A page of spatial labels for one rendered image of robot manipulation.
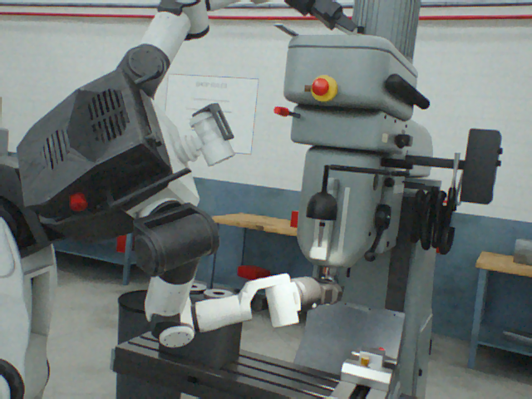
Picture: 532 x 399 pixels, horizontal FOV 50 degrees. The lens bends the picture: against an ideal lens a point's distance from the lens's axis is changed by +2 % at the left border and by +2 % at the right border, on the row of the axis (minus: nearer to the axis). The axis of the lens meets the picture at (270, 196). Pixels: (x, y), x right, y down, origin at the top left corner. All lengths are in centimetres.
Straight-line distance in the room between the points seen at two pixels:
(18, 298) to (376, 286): 112
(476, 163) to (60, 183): 111
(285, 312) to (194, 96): 549
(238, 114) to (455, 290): 294
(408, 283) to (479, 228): 382
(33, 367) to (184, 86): 560
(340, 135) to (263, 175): 484
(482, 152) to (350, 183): 42
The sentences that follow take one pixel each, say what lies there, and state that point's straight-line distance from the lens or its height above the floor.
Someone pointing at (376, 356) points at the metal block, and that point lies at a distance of 159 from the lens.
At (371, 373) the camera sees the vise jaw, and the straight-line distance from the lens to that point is 155.
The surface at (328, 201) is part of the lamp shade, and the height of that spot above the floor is 150.
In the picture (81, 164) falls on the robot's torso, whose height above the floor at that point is 154.
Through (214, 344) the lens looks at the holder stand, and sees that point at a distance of 170.
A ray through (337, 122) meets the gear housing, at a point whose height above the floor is 169.
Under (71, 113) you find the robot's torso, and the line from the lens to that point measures 122.
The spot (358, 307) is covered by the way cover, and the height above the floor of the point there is 111.
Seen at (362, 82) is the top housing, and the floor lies 178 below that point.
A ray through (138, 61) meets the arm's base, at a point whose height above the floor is 177.
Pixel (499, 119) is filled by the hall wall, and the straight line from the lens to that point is 573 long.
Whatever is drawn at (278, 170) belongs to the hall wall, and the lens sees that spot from 618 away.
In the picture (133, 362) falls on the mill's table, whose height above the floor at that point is 92.
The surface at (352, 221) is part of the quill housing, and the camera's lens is 147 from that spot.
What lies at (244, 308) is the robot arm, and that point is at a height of 122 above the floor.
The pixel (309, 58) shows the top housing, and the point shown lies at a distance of 139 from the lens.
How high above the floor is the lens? 160
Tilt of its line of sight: 5 degrees down
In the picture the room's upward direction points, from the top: 6 degrees clockwise
